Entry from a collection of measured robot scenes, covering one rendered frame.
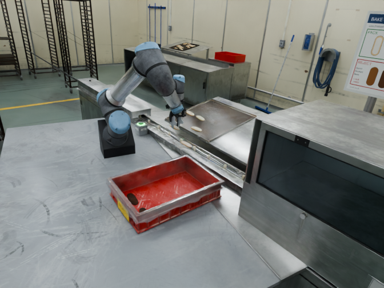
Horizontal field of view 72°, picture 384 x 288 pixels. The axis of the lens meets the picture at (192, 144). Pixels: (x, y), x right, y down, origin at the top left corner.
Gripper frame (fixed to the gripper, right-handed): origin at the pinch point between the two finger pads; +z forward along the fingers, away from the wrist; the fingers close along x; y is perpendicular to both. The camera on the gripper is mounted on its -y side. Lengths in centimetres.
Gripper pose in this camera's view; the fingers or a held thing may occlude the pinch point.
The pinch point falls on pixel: (175, 126)
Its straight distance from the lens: 186.8
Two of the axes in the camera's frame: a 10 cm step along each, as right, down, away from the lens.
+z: -0.7, 9.0, 4.4
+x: 7.7, -2.3, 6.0
